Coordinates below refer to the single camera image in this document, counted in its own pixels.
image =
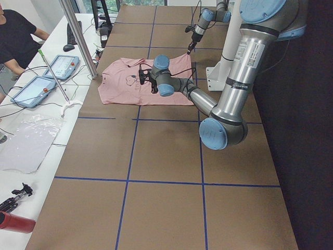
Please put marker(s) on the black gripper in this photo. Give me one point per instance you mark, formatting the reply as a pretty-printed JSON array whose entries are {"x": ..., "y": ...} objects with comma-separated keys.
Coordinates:
[
  {"x": 193, "y": 39},
  {"x": 153, "y": 88}
]

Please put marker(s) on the brown paper table cover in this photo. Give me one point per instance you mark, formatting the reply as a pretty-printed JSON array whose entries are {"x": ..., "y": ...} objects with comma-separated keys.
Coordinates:
[{"x": 138, "y": 177}]

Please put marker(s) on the near blue teach pendant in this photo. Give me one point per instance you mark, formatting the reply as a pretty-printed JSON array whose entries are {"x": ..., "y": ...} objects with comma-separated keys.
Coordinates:
[{"x": 34, "y": 92}]

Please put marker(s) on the pink Snoopy t-shirt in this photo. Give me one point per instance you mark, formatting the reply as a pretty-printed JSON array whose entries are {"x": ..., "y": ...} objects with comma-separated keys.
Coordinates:
[{"x": 121, "y": 85}]

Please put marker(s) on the metal rod green tip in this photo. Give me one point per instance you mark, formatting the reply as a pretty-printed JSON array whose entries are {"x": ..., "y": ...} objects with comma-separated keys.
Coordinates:
[{"x": 54, "y": 76}]

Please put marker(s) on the white plastic hook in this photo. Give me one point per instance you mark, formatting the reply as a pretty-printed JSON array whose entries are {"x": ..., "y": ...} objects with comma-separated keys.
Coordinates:
[{"x": 67, "y": 105}]

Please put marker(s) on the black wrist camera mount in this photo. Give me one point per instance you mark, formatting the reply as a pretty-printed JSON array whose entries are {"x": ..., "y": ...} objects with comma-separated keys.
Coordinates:
[{"x": 144, "y": 76}]

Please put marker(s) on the white camera mast pedestal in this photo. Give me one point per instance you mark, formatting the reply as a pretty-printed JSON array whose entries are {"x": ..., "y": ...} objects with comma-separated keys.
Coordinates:
[{"x": 216, "y": 76}]

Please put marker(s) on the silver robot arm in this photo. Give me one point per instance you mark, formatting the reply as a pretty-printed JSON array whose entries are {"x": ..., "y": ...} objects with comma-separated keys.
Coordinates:
[
  {"x": 221, "y": 14},
  {"x": 253, "y": 26}
]

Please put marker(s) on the black keyboard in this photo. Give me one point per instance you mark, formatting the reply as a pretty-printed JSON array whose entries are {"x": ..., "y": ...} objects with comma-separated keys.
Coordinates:
[{"x": 70, "y": 36}]

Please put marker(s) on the far blue teach pendant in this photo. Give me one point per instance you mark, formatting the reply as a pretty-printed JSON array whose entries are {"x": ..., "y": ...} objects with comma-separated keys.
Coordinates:
[{"x": 63, "y": 66}]

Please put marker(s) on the person in black shirt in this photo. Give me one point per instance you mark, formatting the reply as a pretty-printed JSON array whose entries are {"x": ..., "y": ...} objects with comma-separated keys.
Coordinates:
[{"x": 18, "y": 47}]

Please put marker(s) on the aluminium frame post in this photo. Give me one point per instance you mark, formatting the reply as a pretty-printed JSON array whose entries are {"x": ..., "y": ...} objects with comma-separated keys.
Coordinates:
[{"x": 74, "y": 25}]

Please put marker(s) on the clear plastic bag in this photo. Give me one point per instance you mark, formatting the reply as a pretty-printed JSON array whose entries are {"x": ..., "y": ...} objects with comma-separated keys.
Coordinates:
[{"x": 25, "y": 150}]

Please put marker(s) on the red cylinder bottle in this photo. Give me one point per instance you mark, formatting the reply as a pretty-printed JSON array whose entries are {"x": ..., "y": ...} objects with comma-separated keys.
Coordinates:
[{"x": 16, "y": 223}]

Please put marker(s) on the black computer mouse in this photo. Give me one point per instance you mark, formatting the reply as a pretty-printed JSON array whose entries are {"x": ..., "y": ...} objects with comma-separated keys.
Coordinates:
[{"x": 68, "y": 47}]

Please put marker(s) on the black folded tripod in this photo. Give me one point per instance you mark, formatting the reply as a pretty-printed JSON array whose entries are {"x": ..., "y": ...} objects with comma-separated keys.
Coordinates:
[{"x": 11, "y": 203}]

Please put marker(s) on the blue teach pendant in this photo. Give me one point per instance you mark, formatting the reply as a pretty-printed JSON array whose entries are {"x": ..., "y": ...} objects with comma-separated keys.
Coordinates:
[
  {"x": 34, "y": 92},
  {"x": 63, "y": 66}
]

